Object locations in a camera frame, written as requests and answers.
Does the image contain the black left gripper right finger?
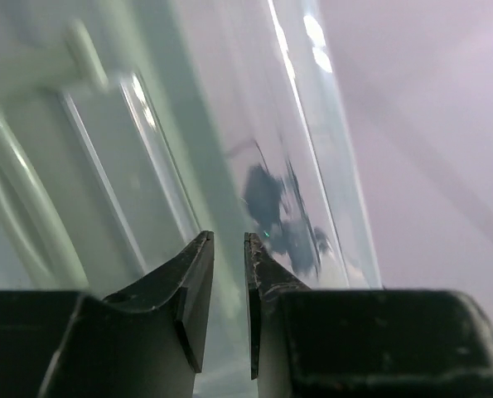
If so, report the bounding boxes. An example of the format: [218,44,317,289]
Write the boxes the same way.
[244,233,493,397]

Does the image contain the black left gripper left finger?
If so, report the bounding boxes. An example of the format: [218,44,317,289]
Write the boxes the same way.
[0,231,214,397]

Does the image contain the green plastic toolbox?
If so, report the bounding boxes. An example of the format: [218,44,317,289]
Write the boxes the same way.
[0,1,382,397]

